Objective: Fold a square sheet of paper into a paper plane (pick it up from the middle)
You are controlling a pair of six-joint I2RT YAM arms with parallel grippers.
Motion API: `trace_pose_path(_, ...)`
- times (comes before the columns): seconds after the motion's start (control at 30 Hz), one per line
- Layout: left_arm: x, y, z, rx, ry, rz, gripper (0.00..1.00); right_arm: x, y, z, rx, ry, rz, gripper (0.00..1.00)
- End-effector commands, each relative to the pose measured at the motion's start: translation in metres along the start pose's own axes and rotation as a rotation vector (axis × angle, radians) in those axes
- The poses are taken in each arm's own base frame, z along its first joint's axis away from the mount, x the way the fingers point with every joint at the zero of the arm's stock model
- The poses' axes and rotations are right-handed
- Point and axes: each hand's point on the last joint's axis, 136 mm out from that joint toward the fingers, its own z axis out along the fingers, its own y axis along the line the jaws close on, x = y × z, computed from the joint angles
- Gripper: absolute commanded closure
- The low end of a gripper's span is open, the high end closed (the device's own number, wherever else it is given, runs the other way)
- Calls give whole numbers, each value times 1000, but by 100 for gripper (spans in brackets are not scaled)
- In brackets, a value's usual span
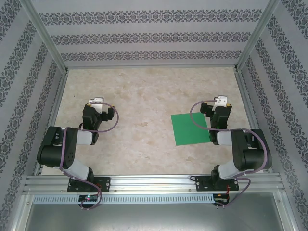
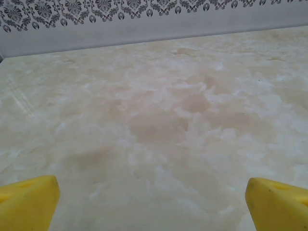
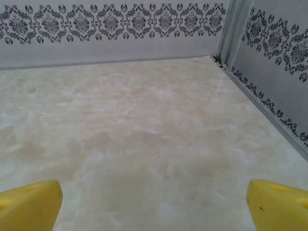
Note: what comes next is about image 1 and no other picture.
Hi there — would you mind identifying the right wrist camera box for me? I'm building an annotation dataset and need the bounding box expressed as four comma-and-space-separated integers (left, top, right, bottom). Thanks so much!
213, 95, 228, 108

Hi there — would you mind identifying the long aluminium mounting rail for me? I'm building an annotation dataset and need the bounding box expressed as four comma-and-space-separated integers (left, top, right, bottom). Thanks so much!
23, 175, 286, 193

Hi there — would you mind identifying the grey sheet metal tray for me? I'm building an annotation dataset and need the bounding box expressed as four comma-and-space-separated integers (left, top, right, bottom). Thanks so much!
24, 192, 293, 231

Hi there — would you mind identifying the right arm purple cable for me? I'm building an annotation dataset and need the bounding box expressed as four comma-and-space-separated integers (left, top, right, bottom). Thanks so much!
189, 100, 269, 210

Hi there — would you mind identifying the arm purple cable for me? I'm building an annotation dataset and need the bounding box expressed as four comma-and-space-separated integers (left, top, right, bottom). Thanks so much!
59, 102, 120, 211
189, 100, 269, 210

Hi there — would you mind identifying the aluminium frame post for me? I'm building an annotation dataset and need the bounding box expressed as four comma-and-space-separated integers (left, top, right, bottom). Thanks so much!
9, 193, 34, 231
273, 192, 300, 231
21, 0, 69, 72
234, 0, 282, 72

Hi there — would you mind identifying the aluminium table side rail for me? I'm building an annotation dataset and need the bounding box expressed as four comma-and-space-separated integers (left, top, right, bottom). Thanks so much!
33, 71, 70, 176
234, 69, 274, 174

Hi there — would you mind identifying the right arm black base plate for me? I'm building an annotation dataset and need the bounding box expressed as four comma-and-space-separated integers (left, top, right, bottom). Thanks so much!
195, 175, 240, 193

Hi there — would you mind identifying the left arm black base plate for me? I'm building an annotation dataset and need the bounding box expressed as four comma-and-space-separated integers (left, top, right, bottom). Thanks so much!
67, 177, 112, 193

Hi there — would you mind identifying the green paper sheet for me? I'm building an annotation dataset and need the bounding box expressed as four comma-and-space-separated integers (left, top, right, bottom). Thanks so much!
170, 112, 213, 146

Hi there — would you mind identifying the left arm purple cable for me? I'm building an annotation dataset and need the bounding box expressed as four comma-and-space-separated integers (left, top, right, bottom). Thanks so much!
59, 102, 120, 211

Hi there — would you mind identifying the slotted grey cable duct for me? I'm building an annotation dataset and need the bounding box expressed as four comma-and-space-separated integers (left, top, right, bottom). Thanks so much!
32, 193, 215, 205

